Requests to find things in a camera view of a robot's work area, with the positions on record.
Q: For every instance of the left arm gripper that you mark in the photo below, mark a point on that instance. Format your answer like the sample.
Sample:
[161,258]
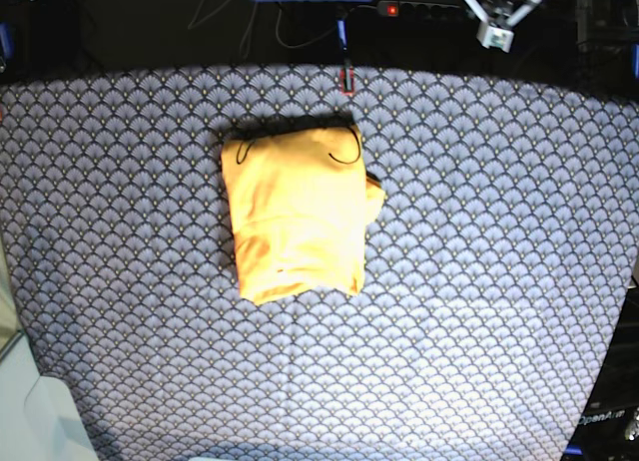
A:
[497,17]

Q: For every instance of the yellow T-shirt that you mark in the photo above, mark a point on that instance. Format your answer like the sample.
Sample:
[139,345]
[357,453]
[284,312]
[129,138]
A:
[300,204]

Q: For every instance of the red black table clamp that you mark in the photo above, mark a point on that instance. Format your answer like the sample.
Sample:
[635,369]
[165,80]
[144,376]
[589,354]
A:
[346,77]

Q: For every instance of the blue fan-pattern tablecloth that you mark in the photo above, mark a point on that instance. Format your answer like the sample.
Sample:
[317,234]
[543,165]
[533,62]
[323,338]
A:
[495,272]

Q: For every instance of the black OpenArm case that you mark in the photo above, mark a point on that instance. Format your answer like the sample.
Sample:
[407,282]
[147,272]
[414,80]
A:
[608,427]

